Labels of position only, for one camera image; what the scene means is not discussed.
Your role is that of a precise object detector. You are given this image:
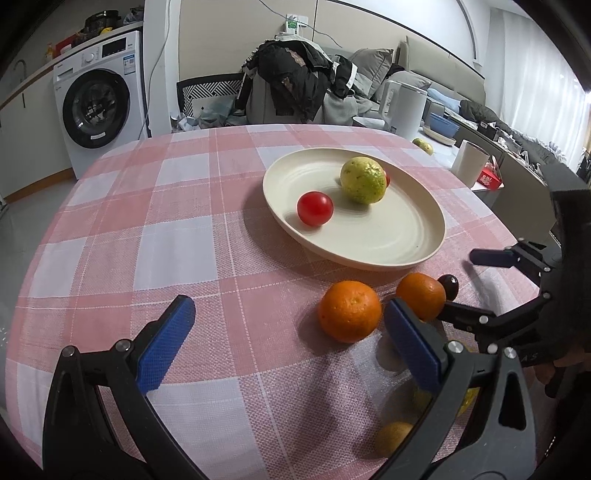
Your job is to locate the kitchen counter cabinet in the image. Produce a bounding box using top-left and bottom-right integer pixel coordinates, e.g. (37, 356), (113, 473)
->
(1, 22), (143, 203)

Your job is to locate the blue bowl stack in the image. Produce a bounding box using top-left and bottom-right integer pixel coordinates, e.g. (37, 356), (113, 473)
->
(429, 112), (459, 138)

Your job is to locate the white washing machine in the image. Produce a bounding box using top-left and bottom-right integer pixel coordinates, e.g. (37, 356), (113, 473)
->
(53, 29), (147, 179)

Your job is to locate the hanging grey cable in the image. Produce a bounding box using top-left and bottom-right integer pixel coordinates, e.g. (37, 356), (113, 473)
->
(138, 0), (346, 139)

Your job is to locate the grey pillow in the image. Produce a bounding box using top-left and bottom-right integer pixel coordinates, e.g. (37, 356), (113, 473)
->
(349, 48), (394, 98)

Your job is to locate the smooth green guava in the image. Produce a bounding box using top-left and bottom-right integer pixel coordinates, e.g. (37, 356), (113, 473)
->
(339, 156), (388, 205)

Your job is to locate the white side table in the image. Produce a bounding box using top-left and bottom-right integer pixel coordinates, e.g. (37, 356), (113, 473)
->
(352, 115), (507, 209)

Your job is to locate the pile of dark clothes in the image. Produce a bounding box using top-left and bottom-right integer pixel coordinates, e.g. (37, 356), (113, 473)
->
(235, 38), (358, 123)

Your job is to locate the green white wall device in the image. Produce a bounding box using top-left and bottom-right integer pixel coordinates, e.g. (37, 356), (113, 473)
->
(284, 14), (308, 36)

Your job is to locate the small brown longan fruit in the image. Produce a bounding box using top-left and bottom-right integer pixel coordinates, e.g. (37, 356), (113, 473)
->
(374, 421), (414, 458)

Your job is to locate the white electric kettle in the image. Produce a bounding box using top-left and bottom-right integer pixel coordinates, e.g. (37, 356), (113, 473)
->
(379, 80), (427, 141)

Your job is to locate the red tissue box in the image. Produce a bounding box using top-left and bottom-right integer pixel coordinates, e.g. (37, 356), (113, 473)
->
(477, 155), (503, 191)

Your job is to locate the orange tangerine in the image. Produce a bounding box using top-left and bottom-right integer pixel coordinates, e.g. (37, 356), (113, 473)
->
(394, 272), (447, 323)
(318, 280), (383, 344)

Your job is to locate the cream tall cup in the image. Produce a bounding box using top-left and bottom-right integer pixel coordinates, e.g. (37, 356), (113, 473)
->
(451, 140), (490, 188)

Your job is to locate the pink checkered tablecloth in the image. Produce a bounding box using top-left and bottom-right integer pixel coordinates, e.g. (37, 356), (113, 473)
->
(6, 125), (537, 479)

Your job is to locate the black pot on washer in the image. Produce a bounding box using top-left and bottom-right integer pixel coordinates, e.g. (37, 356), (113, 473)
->
(84, 9), (121, 33)

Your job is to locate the dark plum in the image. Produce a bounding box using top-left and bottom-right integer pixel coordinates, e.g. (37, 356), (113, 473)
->
(438, 274), (459, 301)

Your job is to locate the person's right hand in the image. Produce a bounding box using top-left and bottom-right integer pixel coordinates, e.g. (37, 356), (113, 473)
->
(534, 345), (591, 385)

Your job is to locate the grey sofa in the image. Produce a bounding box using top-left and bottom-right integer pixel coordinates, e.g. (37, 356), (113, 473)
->
(337, 30), (589, 169)

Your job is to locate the yellow-green fruit on side table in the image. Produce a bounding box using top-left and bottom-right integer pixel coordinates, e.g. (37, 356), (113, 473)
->
(412, 138), (434, 155)

